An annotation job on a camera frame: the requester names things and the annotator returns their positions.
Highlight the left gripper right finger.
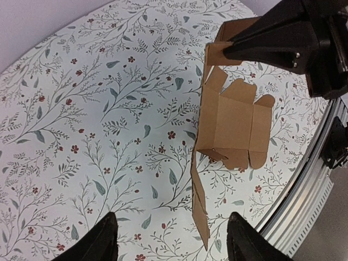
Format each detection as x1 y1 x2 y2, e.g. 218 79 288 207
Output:
227 212 291 261

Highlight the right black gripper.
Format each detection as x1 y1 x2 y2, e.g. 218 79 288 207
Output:
223 0 347 100

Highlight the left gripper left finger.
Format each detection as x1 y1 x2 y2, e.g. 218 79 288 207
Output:
57 212 119 261

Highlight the brown cardboard box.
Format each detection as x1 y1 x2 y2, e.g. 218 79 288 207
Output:
190 17 275 247

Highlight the floral patterned table mat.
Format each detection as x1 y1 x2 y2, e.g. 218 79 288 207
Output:
1 1 327 260

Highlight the front aluminium rail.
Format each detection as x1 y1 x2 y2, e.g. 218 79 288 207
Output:
256 99 347 257

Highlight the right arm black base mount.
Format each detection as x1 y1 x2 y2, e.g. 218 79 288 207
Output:
320 116 347 170

